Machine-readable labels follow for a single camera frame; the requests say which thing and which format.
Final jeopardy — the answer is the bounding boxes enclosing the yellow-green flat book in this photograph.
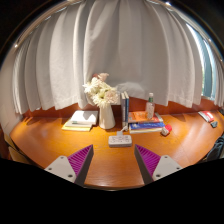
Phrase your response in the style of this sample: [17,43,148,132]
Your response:
[61,120,94,132]

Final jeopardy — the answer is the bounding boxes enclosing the blue flat book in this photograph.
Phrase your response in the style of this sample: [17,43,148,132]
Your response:
[128,121,167,135]

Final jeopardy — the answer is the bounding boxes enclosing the clear plastic drink bottle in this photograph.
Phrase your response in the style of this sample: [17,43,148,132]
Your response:
[145,92,156,120]

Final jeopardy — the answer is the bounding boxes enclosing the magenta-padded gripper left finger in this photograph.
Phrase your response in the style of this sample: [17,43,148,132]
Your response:
[43,144,95,187]

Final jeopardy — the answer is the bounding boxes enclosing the white power strip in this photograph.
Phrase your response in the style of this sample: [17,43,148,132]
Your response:
[108,134,133,148]

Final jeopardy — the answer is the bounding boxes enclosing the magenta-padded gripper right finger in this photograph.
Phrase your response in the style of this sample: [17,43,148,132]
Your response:
[133,144,183,186]

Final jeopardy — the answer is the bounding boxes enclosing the dark bag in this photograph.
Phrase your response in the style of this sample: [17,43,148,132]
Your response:
[205,134,224,163]

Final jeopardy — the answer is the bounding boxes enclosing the glass window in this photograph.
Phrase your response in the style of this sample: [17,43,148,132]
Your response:
[191,26,215,101]

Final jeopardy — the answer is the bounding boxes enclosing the red and white booklet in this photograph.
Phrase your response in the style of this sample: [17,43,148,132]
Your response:
[197,110,215,123]

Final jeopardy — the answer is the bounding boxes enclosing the white power strip cable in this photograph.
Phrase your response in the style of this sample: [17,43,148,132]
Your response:
[116,125,129,137]

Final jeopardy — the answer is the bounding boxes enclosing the white ceramic vase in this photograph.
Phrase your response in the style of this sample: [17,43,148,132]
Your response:
[98,102,117,130]

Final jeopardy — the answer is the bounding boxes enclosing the orange flat book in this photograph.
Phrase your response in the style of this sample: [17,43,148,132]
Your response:
[128,110,164,124]

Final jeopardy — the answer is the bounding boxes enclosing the white pleated curtain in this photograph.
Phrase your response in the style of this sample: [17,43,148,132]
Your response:
[12,0,205,116]

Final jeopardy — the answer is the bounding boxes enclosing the red and white charger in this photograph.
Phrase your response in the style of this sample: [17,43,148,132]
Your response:
[160,124,173,137]

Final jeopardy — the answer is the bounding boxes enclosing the blue upright book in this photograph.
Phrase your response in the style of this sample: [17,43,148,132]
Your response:
[123,91,130,128]

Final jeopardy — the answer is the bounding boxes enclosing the white flat book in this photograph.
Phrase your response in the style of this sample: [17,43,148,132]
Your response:
[69,110,99,126]

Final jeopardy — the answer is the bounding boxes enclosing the white and pink flowers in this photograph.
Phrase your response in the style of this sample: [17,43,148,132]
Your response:
[82,72,120,109]

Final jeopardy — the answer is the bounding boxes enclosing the dark chair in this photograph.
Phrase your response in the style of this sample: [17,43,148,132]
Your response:
[3,133,34,165]

